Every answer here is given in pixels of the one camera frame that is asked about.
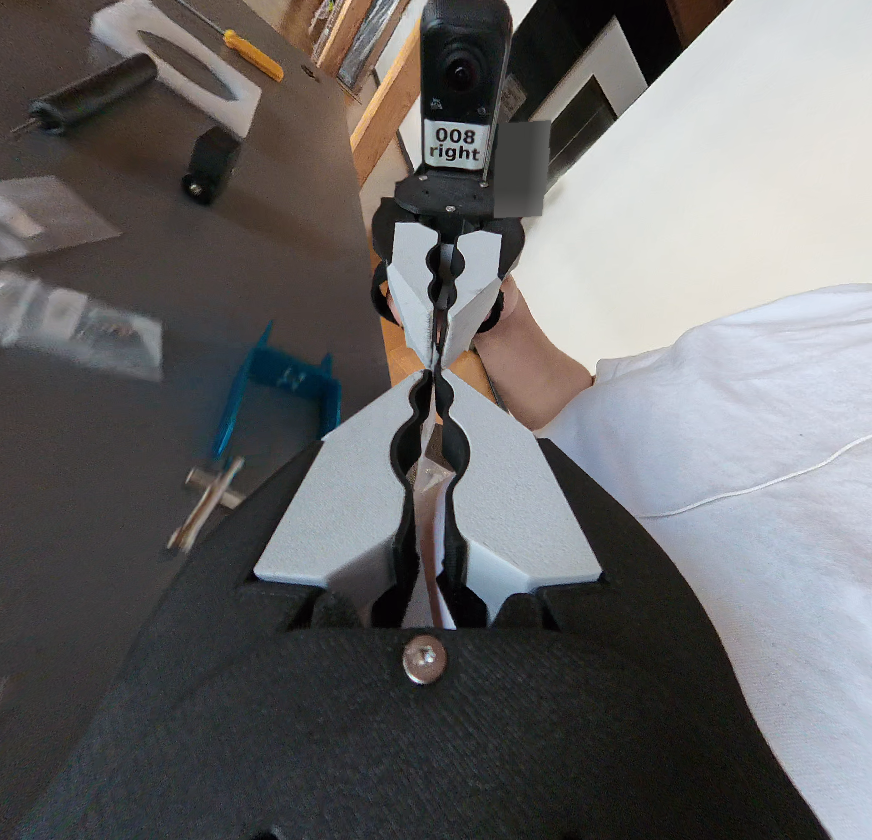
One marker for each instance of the yellow screwdriver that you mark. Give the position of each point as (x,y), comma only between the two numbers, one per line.
(255,56)

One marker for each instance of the person's right hand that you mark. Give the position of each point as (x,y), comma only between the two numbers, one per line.
(511,322)

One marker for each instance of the small clear zip bag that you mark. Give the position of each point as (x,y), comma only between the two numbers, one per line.
(429,485)

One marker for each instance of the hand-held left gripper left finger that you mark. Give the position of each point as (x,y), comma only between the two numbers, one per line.
(340,513)

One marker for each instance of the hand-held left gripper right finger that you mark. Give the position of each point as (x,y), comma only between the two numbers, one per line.
(524,513)

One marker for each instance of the black servo motor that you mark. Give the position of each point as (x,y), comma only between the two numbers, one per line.
(214,155)

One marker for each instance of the white foam piece with hole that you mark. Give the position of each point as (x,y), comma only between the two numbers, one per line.
(109,22)

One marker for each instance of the blue metal bracket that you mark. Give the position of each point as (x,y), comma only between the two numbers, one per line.
(238,394)

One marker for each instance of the silver cross wrench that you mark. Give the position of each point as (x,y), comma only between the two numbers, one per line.
(204,506)

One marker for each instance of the plastic bag of tiny nuts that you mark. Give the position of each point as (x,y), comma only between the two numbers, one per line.
(82,329)

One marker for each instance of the person's right forearm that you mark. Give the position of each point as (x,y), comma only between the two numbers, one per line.
(538,383)

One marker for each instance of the black electric screwdriver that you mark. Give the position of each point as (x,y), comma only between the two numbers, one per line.
(102,87)

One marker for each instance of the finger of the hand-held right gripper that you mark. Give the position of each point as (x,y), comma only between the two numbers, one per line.
(480,274)
(409,274)

